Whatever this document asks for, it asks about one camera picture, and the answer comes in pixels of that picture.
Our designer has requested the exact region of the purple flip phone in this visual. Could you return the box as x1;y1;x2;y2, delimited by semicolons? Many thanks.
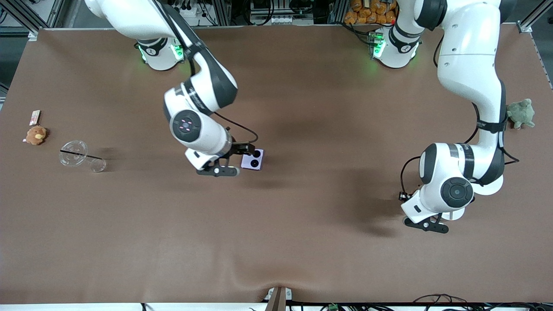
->
240;149;264;171

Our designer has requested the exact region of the white round desk lamp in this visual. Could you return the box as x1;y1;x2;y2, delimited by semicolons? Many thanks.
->
445;172;505;222

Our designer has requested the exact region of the clear plastic cup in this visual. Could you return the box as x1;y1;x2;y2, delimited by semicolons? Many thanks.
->
59;140;107;174

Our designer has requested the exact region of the black drinking straw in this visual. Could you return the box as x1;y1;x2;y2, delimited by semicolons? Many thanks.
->
60;149;105;161

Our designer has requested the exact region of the clear plastic cup lid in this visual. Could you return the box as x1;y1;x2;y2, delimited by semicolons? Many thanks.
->
59;140;89;167

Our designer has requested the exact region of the grey equipment box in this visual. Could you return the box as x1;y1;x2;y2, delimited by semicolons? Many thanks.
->
248;0;315;25

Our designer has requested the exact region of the green plush toy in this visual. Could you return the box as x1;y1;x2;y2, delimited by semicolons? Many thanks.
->
505;98;536;130

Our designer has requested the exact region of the white power strip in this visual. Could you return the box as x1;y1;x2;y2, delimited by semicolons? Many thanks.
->
171;3;204;19

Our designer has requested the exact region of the orange plush toy heap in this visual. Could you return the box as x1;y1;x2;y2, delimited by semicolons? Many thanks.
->
344;0;397;25

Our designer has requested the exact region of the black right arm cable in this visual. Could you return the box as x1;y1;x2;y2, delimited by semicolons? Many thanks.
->
149;0;260;146

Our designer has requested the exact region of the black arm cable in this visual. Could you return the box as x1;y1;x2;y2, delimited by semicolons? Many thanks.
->
398;37;520;203
149;0;260;146

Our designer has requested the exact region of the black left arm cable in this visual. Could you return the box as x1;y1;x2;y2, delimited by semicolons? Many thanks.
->
398;37;520;203

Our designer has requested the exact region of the black floor cable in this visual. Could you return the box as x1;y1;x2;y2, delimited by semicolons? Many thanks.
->
411;293;553;311

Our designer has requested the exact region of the aluminium frame profile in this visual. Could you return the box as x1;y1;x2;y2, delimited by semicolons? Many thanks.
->
330;0;347;25
0;0;66;30
215;0;232;25
516;0;553;34

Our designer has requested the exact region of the metal table edge bracket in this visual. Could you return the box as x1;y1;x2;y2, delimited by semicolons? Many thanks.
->
264;286;293;311

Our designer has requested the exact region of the brown plush toy keychain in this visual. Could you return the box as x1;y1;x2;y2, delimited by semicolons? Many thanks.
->
23;126;48;146

